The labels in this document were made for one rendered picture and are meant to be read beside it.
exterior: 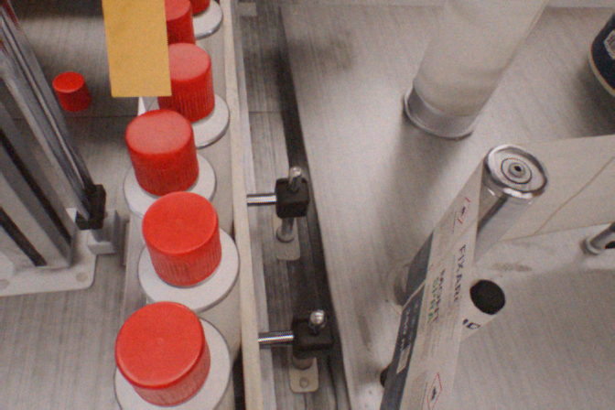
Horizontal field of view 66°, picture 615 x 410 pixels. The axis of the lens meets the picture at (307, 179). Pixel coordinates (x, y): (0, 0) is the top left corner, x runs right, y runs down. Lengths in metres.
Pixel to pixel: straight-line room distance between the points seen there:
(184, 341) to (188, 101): 0.14
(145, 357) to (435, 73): 0.40
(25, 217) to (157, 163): 0.21
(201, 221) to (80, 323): 0.29
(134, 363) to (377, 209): 0.33
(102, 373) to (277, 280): 0.17
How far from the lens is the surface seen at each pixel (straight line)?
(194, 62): 0.28
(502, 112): 0.62
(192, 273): 0.22
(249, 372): 0.36
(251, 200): 0.42
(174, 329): 0.19
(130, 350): 0.20
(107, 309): 0.48
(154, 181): 0.25
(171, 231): 0.21
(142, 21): 0.27
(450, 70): 0.49
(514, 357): 0.46
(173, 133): 0.24
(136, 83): 0.27
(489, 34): 0.46
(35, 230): 0.44
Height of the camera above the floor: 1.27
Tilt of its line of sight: 55 degrees down
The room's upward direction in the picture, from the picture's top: 11 degrees clockwise
